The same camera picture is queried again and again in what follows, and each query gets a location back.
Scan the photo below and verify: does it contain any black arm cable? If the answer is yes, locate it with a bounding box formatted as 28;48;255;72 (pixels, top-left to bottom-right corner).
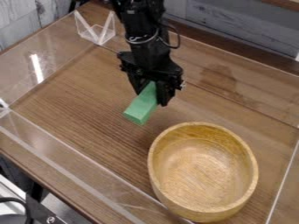
156;21;183;50

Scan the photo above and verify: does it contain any brown wooden bowl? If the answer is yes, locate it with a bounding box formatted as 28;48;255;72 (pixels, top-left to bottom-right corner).
147;122;259;222

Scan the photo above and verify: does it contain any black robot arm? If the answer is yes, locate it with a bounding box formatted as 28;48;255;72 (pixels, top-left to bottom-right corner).
111;0;183;107

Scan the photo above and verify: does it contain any green rectangular block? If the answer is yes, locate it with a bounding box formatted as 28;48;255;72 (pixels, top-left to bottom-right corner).
123;82;157;125

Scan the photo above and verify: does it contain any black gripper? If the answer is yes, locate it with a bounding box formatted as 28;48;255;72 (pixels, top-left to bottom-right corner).
116;36;183;107

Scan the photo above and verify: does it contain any clear acrylic corner bracket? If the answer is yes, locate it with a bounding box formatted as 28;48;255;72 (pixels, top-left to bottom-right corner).
73;10;116;46

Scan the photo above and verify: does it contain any black cable bottom left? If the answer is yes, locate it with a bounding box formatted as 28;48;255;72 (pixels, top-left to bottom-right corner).
0;197;33;224

